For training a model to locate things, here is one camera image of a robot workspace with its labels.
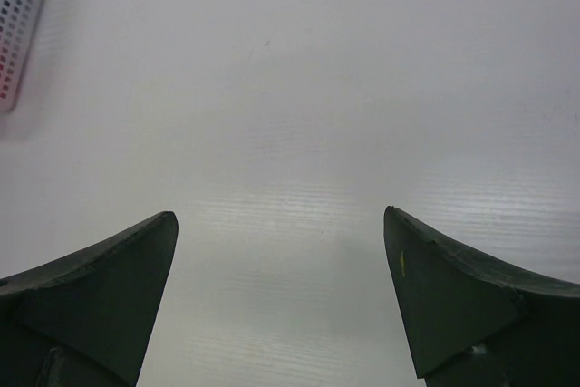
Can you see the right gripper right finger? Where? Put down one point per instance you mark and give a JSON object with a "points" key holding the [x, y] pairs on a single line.
{"points": [[472, 319]]}

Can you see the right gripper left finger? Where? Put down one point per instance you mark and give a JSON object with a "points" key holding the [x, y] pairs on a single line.
{"points": [[86, 319]]}

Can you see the white source basket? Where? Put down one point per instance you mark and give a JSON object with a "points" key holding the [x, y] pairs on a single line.
{"points": [[18, 22]]}

